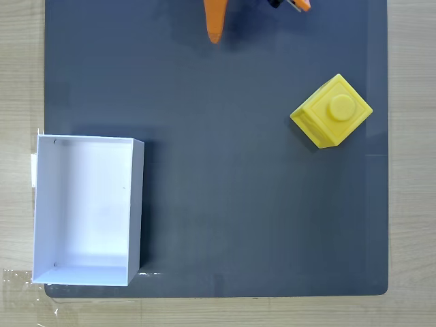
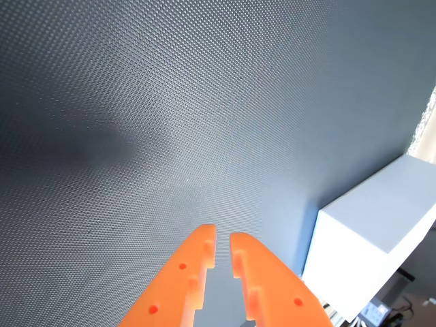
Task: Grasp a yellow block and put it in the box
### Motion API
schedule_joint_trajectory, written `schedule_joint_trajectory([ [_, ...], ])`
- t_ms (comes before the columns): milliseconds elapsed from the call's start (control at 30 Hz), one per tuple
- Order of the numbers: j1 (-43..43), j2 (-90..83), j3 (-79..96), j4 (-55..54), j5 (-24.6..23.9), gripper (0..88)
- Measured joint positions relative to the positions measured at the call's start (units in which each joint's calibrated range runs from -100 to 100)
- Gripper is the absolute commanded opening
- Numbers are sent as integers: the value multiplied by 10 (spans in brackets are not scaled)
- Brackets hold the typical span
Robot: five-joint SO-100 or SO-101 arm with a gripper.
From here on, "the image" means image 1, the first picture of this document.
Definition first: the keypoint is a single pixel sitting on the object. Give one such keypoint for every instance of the orange camera mount with board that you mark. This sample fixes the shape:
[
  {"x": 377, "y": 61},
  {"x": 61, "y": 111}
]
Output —
[{"x": 301, "y": 3}]

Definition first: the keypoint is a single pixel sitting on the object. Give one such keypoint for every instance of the dark grey mat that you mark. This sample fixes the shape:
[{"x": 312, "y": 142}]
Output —
[{"x": 238, "y": 170}]

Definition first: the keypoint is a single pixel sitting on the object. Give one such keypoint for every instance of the white open cardboard box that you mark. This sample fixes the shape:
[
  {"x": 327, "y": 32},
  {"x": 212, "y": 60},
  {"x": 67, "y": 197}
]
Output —
[{"x": 88, "y": 211}]

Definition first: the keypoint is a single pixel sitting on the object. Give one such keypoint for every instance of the yellow block with round stud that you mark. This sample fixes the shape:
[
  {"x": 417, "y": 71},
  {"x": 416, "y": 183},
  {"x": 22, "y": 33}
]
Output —
[{"x": 335, "y": 112}]

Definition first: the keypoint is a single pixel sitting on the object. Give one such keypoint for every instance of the clear plastic tape sheet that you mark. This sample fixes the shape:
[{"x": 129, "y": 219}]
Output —
[{"x": 20, "y": 296}]

